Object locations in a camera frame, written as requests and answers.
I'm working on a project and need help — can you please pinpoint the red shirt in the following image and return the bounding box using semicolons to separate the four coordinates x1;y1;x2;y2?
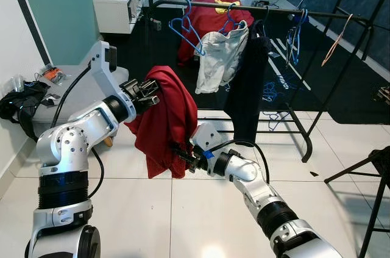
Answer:
125;66;199;179

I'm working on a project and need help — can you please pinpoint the pale blue plastic hanger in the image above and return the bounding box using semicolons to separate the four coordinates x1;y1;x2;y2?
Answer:
261;81;287;103

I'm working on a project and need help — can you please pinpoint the pink plastic hanger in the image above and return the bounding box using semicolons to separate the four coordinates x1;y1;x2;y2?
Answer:
321;13;354;68

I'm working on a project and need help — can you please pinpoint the white cabinet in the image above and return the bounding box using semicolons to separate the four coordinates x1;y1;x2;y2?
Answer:
93;0;147;34

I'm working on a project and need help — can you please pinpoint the white shirt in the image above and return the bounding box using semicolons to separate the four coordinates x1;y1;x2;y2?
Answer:
195;21;249;95

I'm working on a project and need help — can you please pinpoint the orange black package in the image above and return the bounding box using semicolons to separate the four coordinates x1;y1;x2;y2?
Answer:
38;66;65;85

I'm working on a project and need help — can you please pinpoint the navy shirt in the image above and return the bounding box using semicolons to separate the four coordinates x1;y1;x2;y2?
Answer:
224;20;271;144

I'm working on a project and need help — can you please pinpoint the red draped cloth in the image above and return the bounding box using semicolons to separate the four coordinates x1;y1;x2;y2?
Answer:
177;0;255;66

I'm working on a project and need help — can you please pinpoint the black bag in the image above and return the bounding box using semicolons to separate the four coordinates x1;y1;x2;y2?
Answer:
0;80;51;140

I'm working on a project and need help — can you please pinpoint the clear plastic cup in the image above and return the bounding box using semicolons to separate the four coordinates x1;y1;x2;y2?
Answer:
9;74;26;92

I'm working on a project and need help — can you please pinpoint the yellow cloth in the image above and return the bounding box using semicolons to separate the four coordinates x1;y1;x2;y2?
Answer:
214;0;239;15

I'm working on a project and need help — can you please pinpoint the black metal clothes rack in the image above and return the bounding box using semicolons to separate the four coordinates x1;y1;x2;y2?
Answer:
145;0;390;164

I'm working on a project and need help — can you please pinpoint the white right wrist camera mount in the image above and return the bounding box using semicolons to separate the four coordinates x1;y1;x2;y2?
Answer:
190;121;221;161

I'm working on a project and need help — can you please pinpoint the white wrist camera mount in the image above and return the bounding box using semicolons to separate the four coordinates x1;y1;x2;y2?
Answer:
82;40;120;121
190;121;221;161

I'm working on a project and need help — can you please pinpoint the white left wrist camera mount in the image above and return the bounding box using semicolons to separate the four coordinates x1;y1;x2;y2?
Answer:
82;40;120;121

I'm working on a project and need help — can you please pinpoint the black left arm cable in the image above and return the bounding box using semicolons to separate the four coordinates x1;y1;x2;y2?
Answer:
50;66;105;201

